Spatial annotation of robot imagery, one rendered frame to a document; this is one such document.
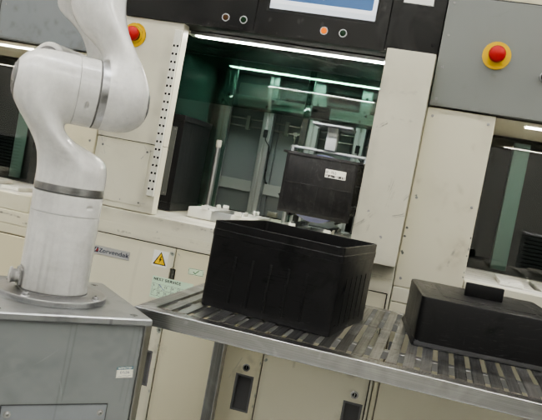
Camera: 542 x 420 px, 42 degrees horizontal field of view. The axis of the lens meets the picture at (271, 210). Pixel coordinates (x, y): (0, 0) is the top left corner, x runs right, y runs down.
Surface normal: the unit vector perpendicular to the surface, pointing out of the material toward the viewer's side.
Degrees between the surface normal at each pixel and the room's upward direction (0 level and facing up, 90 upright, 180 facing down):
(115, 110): 113
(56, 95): 99
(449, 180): 90
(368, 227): 90
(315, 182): 90
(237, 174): 90
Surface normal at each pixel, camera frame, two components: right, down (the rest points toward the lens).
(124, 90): 0.46, -0.07
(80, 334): 0.51, 0.14
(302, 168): -0.23, 0.01
